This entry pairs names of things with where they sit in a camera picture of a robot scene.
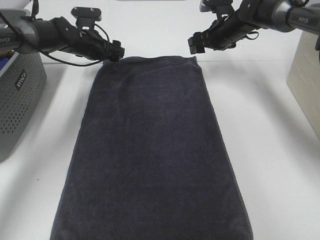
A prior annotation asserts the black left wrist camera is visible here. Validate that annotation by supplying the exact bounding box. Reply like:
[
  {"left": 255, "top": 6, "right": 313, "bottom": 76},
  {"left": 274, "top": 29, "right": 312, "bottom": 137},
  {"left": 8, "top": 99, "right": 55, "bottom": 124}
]
[{"left": 71, "top": 6, "right": 102, "bottom": 31}]

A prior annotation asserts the blue cloth in basket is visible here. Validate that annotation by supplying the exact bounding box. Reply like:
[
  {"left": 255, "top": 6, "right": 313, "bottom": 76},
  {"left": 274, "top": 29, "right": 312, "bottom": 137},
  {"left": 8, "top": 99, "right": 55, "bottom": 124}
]
[{"left": 0, "top": 57, "right": 13, "bottom": 75}]

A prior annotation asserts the grey perforated plastic basket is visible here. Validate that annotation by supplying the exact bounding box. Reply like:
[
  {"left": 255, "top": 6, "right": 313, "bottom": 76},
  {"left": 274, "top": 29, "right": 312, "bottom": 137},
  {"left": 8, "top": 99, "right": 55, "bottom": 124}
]
[{"left": 0, "top": 8, "right": 48, "bottom": 162}]

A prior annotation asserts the beige fabric storage box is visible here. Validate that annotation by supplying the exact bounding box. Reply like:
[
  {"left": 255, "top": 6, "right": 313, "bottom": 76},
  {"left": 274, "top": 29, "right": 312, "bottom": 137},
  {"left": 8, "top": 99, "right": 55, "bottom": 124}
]
[{"left": 286, "top": 31, "right": 320, "bottom": 137}]

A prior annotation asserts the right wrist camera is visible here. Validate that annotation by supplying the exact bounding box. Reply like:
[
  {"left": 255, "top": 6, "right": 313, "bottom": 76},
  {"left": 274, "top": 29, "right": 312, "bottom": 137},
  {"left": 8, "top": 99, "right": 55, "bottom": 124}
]
[{"left": 199, "top": 0, "right": 235, "bottom": 20}]

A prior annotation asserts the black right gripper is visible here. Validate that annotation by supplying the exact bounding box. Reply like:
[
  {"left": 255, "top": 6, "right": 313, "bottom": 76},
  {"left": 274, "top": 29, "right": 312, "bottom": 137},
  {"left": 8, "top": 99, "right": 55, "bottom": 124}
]
[{"left": 187, "top": 0, "right": 261, "bottom": 55}]

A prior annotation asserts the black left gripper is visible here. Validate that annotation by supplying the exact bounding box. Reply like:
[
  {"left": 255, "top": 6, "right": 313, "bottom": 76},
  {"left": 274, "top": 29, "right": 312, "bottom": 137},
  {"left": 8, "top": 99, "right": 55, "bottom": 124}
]
[{"left": 51, "top": 16, "right": 125, "bottom": 62}]

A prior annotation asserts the dark grey towel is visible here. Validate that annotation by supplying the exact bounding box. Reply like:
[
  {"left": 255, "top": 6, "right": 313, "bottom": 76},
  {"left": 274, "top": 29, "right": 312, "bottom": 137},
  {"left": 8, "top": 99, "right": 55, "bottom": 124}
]
[{"left": 50, "top": 56, "right": 253, "bottom": 240}]

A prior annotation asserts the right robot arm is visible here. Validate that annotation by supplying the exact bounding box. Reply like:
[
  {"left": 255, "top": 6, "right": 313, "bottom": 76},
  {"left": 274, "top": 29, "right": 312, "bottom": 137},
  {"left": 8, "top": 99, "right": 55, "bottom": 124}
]
[{"left": 188, "top": 0, "right": 320, "bottom": 54}]

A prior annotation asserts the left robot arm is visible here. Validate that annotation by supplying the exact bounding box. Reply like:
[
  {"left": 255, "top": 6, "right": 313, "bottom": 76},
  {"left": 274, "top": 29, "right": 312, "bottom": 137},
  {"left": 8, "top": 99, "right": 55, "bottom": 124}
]
[{"left": 0, "top": 17, "right": 125, "bottom": 62}]

